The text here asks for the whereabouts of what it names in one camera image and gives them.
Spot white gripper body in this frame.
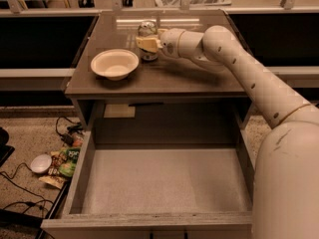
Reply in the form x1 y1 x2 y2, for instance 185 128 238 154
159 28 184 59

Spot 7up soda can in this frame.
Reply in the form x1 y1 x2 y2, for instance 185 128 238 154
138 21 158 62

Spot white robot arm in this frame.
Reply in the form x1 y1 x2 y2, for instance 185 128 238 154
136 25 319 239

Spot grey cabinet with glass top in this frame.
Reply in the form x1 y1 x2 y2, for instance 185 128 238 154
66 14 258 133

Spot open grey top drawer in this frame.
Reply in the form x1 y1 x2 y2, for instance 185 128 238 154
42 102 253 239

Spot white paper bowl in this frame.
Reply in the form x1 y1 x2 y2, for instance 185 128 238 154
91 49 140 81

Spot green snack bag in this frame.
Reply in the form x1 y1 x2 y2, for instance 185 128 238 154
48 147 81 178

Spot small white bowl on floor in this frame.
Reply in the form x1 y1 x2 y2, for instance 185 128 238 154
30 154 52 174

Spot yellow snack bag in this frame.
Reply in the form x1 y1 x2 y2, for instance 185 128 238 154
39 175 66 189

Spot black power adapter with cable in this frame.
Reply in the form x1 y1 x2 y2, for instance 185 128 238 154
55 117 84 147

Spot black cable on floor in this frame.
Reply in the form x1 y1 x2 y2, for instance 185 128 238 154
0 162 56 217

